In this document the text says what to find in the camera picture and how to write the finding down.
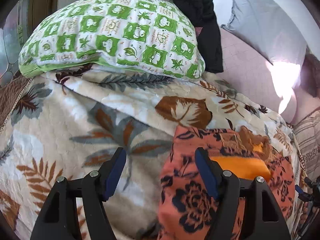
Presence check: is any orange black floral shirt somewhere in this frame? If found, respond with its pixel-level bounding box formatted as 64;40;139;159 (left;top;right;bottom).
157;126;295;239

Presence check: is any person's right hand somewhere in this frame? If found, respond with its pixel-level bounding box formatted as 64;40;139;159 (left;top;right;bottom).
299;202;317;232

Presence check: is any striped floral cushion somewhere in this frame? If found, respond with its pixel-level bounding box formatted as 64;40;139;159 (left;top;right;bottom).
294;109;320;180

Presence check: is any leaf pattern fleece blanket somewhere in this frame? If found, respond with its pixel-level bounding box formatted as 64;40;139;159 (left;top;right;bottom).
1;65;305;239

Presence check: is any pink sofa cushion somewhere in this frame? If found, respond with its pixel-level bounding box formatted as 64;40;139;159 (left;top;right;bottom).
216;28;297;122

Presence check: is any dark furry cushion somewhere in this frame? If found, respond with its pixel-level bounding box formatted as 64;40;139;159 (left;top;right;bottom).
300;53;319;98

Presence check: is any grey quilted pillow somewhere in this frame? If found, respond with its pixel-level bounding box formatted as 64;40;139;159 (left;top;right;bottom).
221;0;307;66

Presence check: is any green white checkered pillow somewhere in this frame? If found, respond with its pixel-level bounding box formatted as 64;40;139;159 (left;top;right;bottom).
18;0;206;79

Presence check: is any black garment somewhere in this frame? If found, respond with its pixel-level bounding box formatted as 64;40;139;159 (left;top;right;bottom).
171;0;223;74

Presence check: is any stained glass wooden door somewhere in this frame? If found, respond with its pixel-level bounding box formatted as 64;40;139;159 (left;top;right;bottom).
1;0;58;88

